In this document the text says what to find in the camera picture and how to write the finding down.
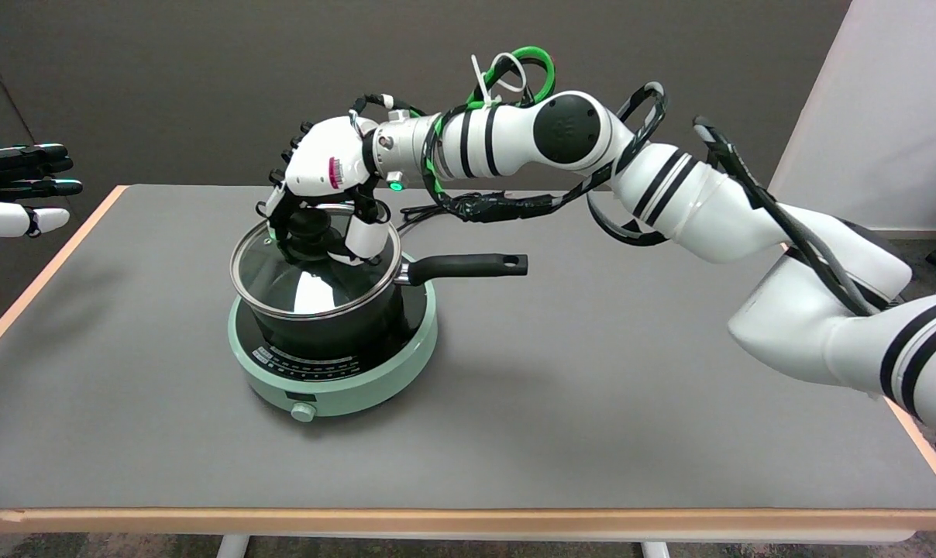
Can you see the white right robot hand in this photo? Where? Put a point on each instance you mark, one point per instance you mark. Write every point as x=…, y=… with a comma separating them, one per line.
x=321, y=159

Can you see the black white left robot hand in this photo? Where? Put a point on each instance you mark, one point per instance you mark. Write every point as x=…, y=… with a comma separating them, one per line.
x=7, y=218

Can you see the glass pot lid black knob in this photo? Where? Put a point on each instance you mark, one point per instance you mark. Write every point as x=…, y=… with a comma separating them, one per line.
x=313, y=293

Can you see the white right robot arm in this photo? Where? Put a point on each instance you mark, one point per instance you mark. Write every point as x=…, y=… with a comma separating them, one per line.
x=561, y=132

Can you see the mint green induction cooker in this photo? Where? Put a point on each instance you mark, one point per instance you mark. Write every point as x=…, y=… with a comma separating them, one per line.
x=359, y=387

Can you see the grey table mat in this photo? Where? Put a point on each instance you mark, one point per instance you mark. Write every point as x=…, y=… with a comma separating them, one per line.
x=631, y=387

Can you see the white table leg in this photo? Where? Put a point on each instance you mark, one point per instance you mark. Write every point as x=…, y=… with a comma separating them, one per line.
x=655, y=550
x=232, y=546

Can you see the white partition panel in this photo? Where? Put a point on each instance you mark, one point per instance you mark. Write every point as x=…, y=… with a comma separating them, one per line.
x=902, y=77

